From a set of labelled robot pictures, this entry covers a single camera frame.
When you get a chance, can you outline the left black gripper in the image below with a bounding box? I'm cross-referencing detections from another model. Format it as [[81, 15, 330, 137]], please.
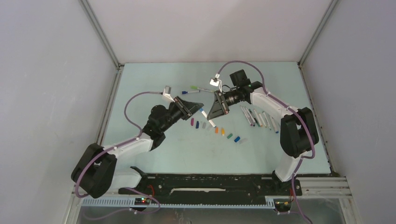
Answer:
[[160, 96, 204, 133]]

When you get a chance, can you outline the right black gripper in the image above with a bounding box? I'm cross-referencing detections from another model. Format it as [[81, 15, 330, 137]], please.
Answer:
[[207, 88, 240, 120]]

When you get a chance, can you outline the dark blue capped marker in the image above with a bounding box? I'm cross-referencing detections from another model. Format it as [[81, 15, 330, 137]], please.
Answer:
[[181, 90, 201, 95]]

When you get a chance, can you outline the light green marker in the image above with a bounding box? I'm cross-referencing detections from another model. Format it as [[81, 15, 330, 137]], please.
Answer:
[[190, 85, 214, 92]]

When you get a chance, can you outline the blue marker white body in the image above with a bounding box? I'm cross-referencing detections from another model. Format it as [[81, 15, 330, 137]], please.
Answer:
[[244, 107, 256, 126]]

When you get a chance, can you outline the dark green thin pen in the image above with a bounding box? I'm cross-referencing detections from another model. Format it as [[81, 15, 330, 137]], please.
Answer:
[[248, 109, 261, 127]]

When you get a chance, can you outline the orange capped marker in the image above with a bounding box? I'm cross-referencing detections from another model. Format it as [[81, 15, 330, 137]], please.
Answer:
[[254, 109, 263, 127]]

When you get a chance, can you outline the yellow capped marker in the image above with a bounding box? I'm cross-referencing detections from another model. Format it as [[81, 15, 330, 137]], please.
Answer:
[[258, 113, 267, 128]]

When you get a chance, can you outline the green capped marker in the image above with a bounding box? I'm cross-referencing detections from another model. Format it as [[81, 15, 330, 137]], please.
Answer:
[[263, 112, 272, 130]]

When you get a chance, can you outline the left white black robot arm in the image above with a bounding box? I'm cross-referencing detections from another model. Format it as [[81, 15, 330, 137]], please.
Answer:
[[71, 96, 204, 198]]

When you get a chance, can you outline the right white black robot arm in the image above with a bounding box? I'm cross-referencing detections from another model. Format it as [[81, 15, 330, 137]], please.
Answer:
[[206, 70, 318, 195]]

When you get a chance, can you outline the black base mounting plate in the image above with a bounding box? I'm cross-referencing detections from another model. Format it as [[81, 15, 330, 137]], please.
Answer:
[[134, 174, 302, 204]]

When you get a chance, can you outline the left controller board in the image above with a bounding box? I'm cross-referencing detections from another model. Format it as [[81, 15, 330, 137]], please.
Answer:
[[134, 197, 151, 206]]

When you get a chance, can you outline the controller board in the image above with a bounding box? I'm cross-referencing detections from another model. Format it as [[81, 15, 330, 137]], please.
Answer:
[[274, 201, 292, 215], [134, 197, 151, 206]]

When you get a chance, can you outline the right controller board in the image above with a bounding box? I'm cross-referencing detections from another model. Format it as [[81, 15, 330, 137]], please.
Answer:
[[274, 201, 292, 215]]

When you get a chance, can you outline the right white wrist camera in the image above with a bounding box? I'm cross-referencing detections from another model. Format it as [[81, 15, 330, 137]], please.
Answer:
[[210, 73, 222, 92]]

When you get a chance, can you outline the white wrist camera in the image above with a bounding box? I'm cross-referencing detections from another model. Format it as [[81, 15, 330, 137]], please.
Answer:
[[162, 85, 175, 102], [210, 73, 222, 92]]

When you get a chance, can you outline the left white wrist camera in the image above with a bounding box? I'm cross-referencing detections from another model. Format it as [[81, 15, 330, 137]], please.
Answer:
[[162, 85, 175, 102]]

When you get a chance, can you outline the grey slotted cable duct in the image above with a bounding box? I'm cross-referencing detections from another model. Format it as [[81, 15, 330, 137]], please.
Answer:
[[81, 197, 275, 209]]

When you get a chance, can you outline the left aluminium frame rail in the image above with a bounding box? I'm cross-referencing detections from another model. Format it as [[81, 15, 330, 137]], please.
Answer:
[[79, 0, 124, 144]]

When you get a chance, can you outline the aluminium frame rail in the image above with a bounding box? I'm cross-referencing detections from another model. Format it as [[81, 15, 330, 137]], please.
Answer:
[[298, 0, 340, 68], [79, 0, 124, 144]]

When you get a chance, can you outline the right aluminium frame rail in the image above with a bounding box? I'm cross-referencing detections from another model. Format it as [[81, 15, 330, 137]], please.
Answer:
[[298, 0, 340, 68]]

